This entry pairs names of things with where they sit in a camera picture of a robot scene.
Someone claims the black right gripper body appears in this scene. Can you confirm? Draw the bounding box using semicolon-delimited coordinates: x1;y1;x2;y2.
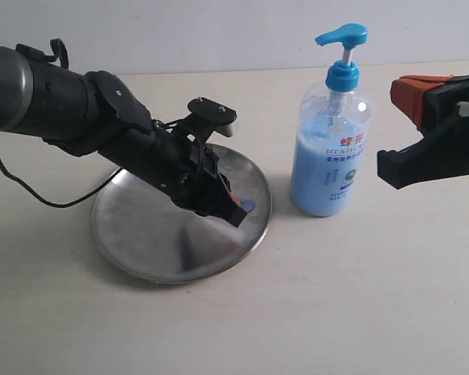
377;75;469;189

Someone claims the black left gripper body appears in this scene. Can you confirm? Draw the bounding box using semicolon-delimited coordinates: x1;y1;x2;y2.
158;140;246;227

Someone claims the blue soap blob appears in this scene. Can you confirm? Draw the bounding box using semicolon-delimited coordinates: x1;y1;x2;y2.
240;199;256;213

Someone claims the blue pump lotion bottle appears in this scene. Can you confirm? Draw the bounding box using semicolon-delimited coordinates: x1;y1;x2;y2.
290;23;373;217

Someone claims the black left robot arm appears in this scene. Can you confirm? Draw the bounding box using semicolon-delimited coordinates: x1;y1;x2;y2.
0;39;247;226

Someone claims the round steel plate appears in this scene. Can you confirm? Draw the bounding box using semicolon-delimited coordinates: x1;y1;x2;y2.
91;145;273;284

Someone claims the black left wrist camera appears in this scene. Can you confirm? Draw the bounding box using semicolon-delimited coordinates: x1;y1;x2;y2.
187;97;238;141

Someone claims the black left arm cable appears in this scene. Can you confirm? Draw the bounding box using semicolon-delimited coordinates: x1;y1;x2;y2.
0;136;122;208

